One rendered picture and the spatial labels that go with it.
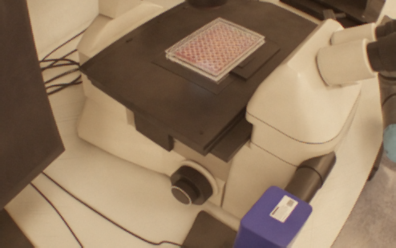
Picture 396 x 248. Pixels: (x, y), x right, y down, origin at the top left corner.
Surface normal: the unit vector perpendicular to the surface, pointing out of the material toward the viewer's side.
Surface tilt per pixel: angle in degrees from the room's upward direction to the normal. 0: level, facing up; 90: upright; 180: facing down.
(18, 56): 86
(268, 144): 90
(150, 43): 0
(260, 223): 0
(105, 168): 0
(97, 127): 48
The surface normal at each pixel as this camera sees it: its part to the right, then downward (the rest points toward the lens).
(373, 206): 0.02, -0.70
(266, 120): -0.62, 0.55
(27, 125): 0.79, 0.40
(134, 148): -0.41, 0.52
